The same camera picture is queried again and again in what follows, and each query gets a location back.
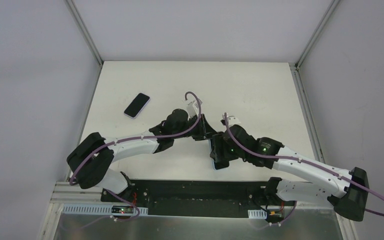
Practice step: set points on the left aluminium frame post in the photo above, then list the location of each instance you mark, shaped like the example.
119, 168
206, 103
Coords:
78, 20

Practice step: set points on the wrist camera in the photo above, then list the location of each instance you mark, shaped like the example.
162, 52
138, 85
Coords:
231, 120
193, 107

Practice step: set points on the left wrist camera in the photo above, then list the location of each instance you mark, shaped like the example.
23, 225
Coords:
193, 107

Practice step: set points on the right aluminium frame post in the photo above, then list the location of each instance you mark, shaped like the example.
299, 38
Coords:
333, 5

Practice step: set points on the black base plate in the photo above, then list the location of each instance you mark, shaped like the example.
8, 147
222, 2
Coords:
214, 199

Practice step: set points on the right white cable duct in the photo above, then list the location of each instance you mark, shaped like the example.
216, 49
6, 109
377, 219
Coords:
257, 214

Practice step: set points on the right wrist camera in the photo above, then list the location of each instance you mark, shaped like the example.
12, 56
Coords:
231, 120

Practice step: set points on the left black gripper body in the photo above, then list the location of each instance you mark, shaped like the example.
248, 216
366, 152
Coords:
204, 127

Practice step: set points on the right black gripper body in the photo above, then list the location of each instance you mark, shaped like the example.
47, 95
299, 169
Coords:
219, 149

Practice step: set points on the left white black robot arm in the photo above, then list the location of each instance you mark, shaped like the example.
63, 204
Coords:
90, 161

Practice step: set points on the light blue phone case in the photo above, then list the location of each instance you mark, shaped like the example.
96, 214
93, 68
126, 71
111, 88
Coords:
217, 154

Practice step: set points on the purple-edged black smartphone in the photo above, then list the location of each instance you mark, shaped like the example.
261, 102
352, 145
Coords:
137, 105

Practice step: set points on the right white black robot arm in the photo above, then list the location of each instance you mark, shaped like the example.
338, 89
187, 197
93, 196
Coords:
322, 184

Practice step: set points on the aluminium frame post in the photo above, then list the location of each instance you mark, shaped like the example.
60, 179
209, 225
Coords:
333, 5
78, 20

